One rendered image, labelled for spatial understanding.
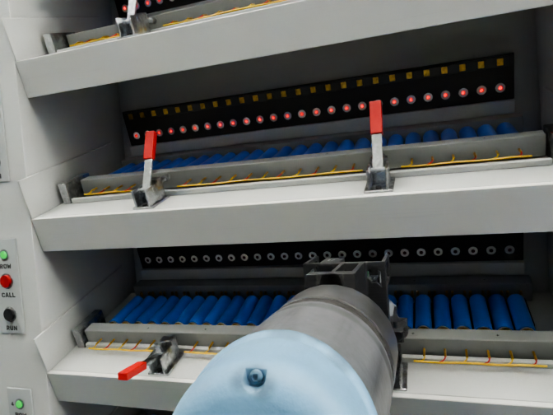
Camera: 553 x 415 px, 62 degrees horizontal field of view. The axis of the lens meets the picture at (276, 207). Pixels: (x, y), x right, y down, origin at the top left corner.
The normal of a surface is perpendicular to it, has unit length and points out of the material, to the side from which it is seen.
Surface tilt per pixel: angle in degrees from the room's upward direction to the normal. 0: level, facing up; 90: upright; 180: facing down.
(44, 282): 90
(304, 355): 20
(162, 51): 108
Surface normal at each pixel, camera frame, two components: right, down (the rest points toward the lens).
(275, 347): 0.00, -1.00
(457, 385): -0.18, -0.93
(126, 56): -0.28, 0.36
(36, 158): 0.94, -0.06
